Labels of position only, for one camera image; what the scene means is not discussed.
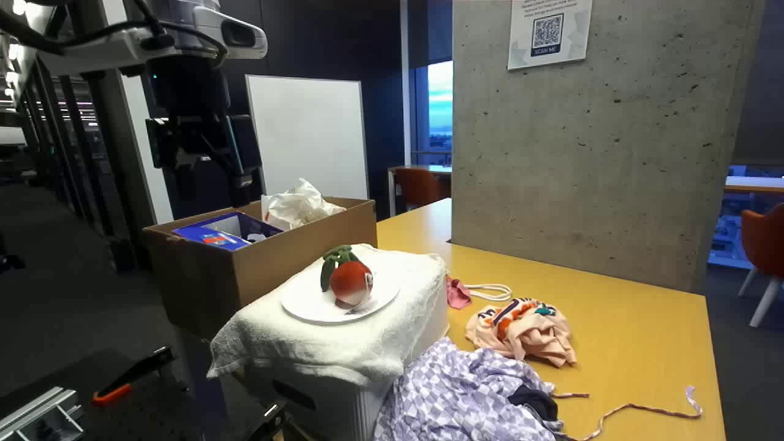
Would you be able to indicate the orange chair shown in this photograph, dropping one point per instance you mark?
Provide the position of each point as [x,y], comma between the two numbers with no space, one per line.
[763,242]

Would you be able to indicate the brown cardboard box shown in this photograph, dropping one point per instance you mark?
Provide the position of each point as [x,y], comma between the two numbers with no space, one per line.
[202,287]

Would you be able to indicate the purple patterned cloth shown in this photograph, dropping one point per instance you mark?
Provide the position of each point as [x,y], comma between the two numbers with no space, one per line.
[468,396]

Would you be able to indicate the orange handled clamp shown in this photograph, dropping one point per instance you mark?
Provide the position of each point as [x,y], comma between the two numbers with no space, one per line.
[125,380]

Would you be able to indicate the white towel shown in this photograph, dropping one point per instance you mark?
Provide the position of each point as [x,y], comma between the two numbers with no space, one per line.
[408,296]

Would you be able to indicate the QR code paper sign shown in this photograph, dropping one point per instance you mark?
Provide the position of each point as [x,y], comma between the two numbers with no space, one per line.
[548,33]

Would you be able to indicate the white orange plastic bag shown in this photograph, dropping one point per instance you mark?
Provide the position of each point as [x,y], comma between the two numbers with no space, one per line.
[298,206]

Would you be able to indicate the white whiteboard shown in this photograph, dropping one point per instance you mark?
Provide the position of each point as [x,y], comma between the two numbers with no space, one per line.
[309,127]

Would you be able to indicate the peach patterned cloth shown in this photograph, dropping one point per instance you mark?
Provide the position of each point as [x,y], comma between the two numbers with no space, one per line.
[522,328]

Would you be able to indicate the white box under towel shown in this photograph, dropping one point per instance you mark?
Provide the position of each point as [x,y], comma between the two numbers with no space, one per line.
[333,386]

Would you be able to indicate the red strawberry plush toy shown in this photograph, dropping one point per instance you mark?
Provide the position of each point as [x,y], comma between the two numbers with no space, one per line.
[346,277]

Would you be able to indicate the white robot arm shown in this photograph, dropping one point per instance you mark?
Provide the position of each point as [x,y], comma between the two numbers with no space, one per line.
[205,29]

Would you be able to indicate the small pink cloth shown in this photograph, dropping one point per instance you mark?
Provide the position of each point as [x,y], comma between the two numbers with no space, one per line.
[457,295]

